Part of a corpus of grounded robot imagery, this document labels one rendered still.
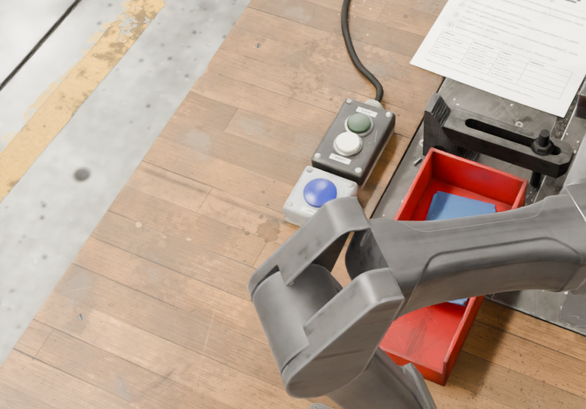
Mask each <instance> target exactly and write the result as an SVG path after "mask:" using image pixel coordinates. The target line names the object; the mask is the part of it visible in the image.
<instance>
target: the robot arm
mask: <svg viewBox="0 0 586 409"><path fill-rule="evenodd" d="M352 231H354V232H355V233H354V234H353V236H352V238H351V241H350V244H349V246H348V248H347V250H346V252H345V256H344V263H345V267H346V269H347V272H348V274H349V276H350V278H351V282H350V283H349V284H348V285H347V286H345V287H344V288H343V287H342V285H341V284H340V283H339V282H338V281H337V279H336V278H335V277H334V276H333V275H332V274H331V272H332V270H333V268H334V266H335V263H336V261H337V259H338V257H339V255H340V253H341V251H342V249H343V247H344V244H345V242H346V240H347V238H348V236H349V234H350V232H352ZM247 289H248V292H249V295H250V298H251V301H252V303H253V304H254V306H255V308H256V312H257V315H258V316H259V319H260V322H261V324H262V328H263V330H264V333H265V335H266V338H267V340H268V342H269V347H270V349H271V351H272V353H273V356H274V359H275V361H276V365H277V367H278V370H279V372H280V374H281V377H282V382H283V385H284V387H285V390H286V392H287V393H288V395H290V396H291V397H292V398H295V399H313V398H317V397H321V396H324V395H325V396H327V397H328V398H330V399H331V400H332V401H334V402H335V403H336V404H337V405H339V406H340V407H341V408H342V409H438V408H437V406H436V405H435V402H434V400H433V397H432V395H431V393H430V391H429V389H428V387H427V385H426V382H425V380H424V378H423V375H422V374H421V373H420V372H419V371H418V369H417V368H416V367H415V366H414V365H413V364H412V363H408V364H407V365H404V366H402V365H397V364H396V363H395V362H394V361H393V360H392V359H391V358H390V357H389V356H388V355H387V354H386V353H385V352H384V351H383V350H382V349H381V348H380V347H379V344H380V343H381V341H382V339H383V338H384V336H385V334H386V332H387V331H388V329H389V327H390V326H391V324H392V321H396V320H397V319H398V317H402V316H404V315H405V314H407V313H410V312H412V311H415V310H418V309H421V308H424V307H426V306H430V305H433V304H436V303H444V302H448V301H453V300H458V299H463V298H469V297H478V296H484V295H489V294H494V293H499V292H505V291H513V290H548V291H552V292H564V291H568V293H567V296H566V298H565V300H564V303H563V306H562V309H561V312H560V318H561V320H562V321H563V322H566V323H569V324H573V325H574V326H579V327H581V328H584V329H585V330H586V177H585V178H581V179H577V180H575V181H572V182H570V184H568V185H567V186H564V187H563V189H562V190H561V192H560V193H559V195H552V196H548V197H545V198H544V200H542V201H538V202H536V203H534V204H531V205H528V206H526V207H522V208H517V209H512V210H508V211H503V212H498V213H492V214H485V215H473V216H466V217H460V218H453V219H445V220H437V221H421V222H411V221H396V220H393V219H390V218H377V219H370V220H367V219H366V216H365V213H364V211H363V209H362V208H361V206H360V204H359V202H358V198H357V196H348V197H340V198H336V199H334V200H331V201H328V202H326V203H325V204H324V205H323V206H322V207H321V208H320V209H318V211H317V212H316V213H315V214H314V215H313V216H312V217H311V218H310V219H308V220H307V221H306V222H305V223H304V224H303V225H302V226H301V227H300V228H299V229H298V230H297V231H296V232H295V233H294V234H293V235H292V236H291V237H290V238H289V239H288V240H287V241H286V242H284V243H283V244H282V245H281V246H280V247H279V248H278V249H277V250H276V251H275V252H274V253H273V254H272V255H271V256H270V257H269V258H268V259H267V260H266V261H265V262H264V263H263V264H262V265H261V266H259V267H258V268H257V269H256V270H255V271H254V272H253V274H252V275H251V276H250V278H249V280H248V284H247Z"/></svg>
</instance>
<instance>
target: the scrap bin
mask: <svg viewBox="0 0 586 409"><path fill-rule="evenodd" d="M527 190H528V180H526V179H523V178H521V177H518V176H515V175H512V174H508V173H505V172H502V171H500V170H497V169H494V168H491V167H488V166H485V165H482V164H480V163H477V162H474V161H471V160H467V159H464V158H461V157H459V156H456V155H453V154H450V153H446V152H443V151H440V150H438V149H435V148H433V147H431V148H430V150H429V152H428V154H427V156H426V157H425V159H424V161H423V163H422V165H421V167H420V169H419V171H418V173H417V175H416V177H415V179H414V181H413V183H412V185H411V186H410V188H409V190H408V192H407V194H406V196H405V199H404V200H403V202H402V204H401V206H400V208H399V211H398V213H397V214H396V215H395V217H394V219H393V220H396V221H411V222H421V221H425V220H426V216H427V213H428V210H429V208H430V205H431V202H432V199H433V195H434V194H437V191H440V192H444V193H448V194H455V195H458V196H462V197H466V198H469V199H473V200H476V201H484V202H487V203H491V204H494V205H495V207H494V208H496V211H495V213H498V212H503V211H508V210H512V209H517V208H522V207H524V204H525V200H526V194H527ZM484 297H485V295H484V296H478V297H469V298H468V299H467V303H466V306H461V305H458V304H455V303H449V302H444V303H436V304H433V305H430V306H426V307H424V308H421V309H418V310H415V311H412V312H410V313H407V314H405V315H404V316H402V317H398V319H397V320H396V321H392V324H391V326H390V327H389V329H388V331H387V332H386V334H385V336H384V338H383V339H382V341H381V343H380V344H379V347H380V348H381V349H382V350H383V351H384V352H385V353H386V354H387V355H388V356H389V357H390V358H391V359H392V360H393V361H394V362H395V363H396V364H397V365H402V366H404V365H407V364H408V363H412V364H413V365H414V366H415V367H416V368H417V369H418V371H419V372H420V373H421V374H422V375H423V378H424V379H427V380H429V381H432V382H433V383H436V384H438V385H442V386H445V385H446V382H447V380H448V379H449V376H450V374H451V372H452V370H453V367H454V365H455V363H456V360H457V358H458V356H459V355H460V351H461V349H462V347H463V344H464V343H465V341H466V339H467V335H468V333H469V331H470V329H471V327H472V325H473V323H474V319H475V318H476V316H477V313H478V311H479V309H480V306H481V304H482V302H483V300H484Z"/></svg>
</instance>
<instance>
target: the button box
mask: <svg viewBox="0 0 586 409"><path fill-rule="evenodd" d="M349 3H350V0H344V1H343V5H342V11H341V26H342V32H343V36H344V41H345V44H346V47H347V50H348V52H349V54H350V56H351V60H352V62H353V63H354V65H355V66H356V67H357V69H358V70H359V71H360V72H361V73H362V74H363V75H364V76H365V77H366V78H367V79H368V80H369V81H370V82H371V83H372V84H373V85H374V87H375V88H376V90H377V93H376V97H375V99H374V100H373V99H368V100H366V101H365V103H362V102H359V101H356V100H354V99H349V98H347V99H346V100H345V101H344V103H343V104H342V106H341V108H340V109H339V111H338V113H337V115H336V117H335V119H334V120H333V121H332V123H331V125H330V127H329V129H328V131H327V132H326V134H325V135H324V137H323V139H322V141H321V142H320V144H319V146H318V147H317V150H316V151H315V152H314V154H313V156H312V157H311V166H312V167H314V168H317V169H320V170H322V171H325V172H327V173H330V174H334V175H336V176H339V177H342V178H345V179H346V180H349V181H354V182H356V183H357V185H358V190H361V189H363V187H364V186H365V183H366V182H367V180H368V178H369V176H370V175H371V172H372V170H373V168H374V167H375V166H376V164H377V162H378V159H379V157H380V156H381V154H382V153H383V151H384V149H385V146H386V145H387V143H388V141H389V139H390V138H391V136H392V134H393V132H394V130H395V119H396V115H395V113H393V112H389V111H386V110H384V107H383V106H382V105H381V104H380V102H381V100H382V98H383V94H384V90H383V86H382V85H381V84H380V82H379V81H378V80H377V78H376V77H375V76H374V75H373V74H372V73H371V72H370V71H368V70H367V69H366V68H365V67H364V66H363V64H362V63H361V62H360V60H359V58H358V55H357V53H356V52H355V50H354V47H353V44H352V41H351V37H350V33H349V29H348V9H349ZM354 113H363V114H366V115H367V116H368V117H369V118H370V120H371V128H370V129H369V130H368V131H367V132H365V133H360V134H358V133H355V134H356V135H357V136H358V137H359V139H360V147H359V149H358V150H357V151H356V152H354V153H342V152H340V151H339V150H338V149H337V145H336V140H337V137H338V136H339V135H340V134H341V133H347V132H350V133H351V131H350V130H349V129H348V127H347V120H348V118H349V117H350V116H351V115H352V114H354Z"/></svg>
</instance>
